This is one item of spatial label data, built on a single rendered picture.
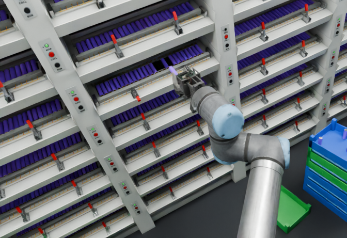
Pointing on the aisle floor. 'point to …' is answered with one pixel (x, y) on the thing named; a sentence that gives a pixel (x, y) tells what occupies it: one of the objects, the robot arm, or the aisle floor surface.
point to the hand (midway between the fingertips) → (177, 78)
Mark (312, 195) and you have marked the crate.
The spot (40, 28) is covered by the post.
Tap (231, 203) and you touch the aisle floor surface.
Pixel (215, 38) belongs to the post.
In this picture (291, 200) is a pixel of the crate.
